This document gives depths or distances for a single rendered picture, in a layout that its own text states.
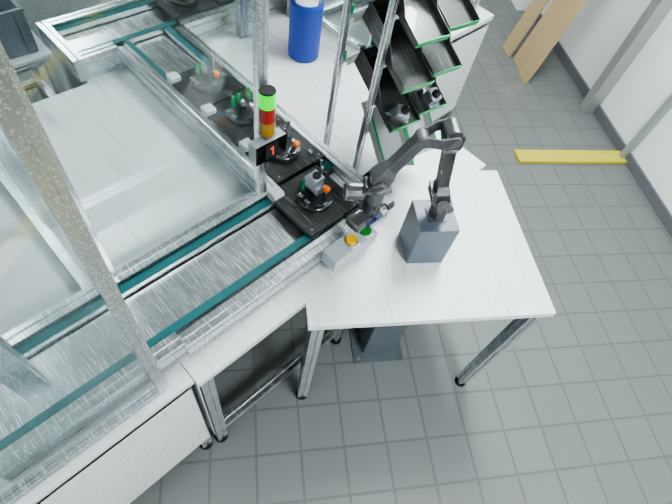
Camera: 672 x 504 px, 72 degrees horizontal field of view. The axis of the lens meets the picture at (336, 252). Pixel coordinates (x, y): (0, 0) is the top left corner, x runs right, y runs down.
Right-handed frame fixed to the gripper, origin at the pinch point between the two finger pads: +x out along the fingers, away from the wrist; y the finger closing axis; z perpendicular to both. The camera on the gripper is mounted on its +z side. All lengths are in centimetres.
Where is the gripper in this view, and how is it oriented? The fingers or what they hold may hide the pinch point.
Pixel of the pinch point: (367, 221)
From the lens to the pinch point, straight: 160.9
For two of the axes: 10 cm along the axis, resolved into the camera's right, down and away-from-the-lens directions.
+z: -6.9, -6.4, 3.4
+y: -7.2, 5.3, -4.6
